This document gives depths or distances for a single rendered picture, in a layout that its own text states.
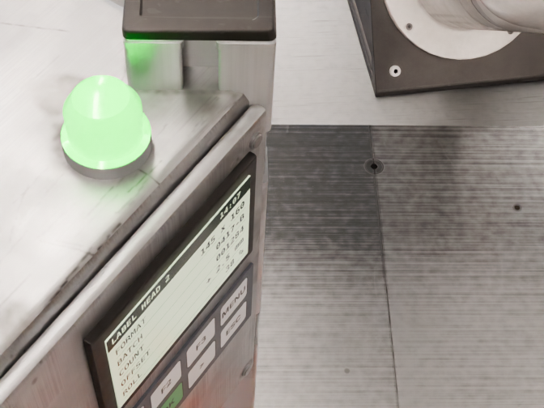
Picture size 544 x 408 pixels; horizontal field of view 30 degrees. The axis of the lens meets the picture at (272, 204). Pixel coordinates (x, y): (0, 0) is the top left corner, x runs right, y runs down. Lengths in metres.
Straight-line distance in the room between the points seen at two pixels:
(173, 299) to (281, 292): 0.71
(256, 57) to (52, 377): 0.11
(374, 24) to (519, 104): 0.19
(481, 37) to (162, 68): 0.91
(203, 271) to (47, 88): 0.08
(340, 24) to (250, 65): 0.96
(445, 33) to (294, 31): 0.19
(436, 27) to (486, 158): 0.16
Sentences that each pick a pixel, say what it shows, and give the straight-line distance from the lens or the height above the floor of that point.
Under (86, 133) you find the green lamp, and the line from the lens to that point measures 0.28.
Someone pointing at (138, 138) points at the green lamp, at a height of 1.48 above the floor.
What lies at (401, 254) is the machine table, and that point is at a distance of 1.06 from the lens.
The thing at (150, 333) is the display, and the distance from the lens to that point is 0.32.
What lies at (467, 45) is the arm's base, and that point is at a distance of 1.20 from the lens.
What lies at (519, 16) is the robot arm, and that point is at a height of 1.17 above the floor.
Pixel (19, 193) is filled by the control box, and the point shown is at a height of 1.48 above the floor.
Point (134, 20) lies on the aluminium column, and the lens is 0.30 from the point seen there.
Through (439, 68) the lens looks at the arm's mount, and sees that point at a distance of 1.20.
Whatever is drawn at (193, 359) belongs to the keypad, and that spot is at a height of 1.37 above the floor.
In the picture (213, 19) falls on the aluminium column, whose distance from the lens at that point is 0.30.
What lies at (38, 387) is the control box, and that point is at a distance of 0.28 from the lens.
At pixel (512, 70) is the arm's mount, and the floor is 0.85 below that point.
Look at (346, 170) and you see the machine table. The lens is 1.11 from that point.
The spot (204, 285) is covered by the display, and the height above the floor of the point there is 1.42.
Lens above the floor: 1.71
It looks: 54 degrees down
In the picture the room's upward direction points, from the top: 4 degrees clockwise
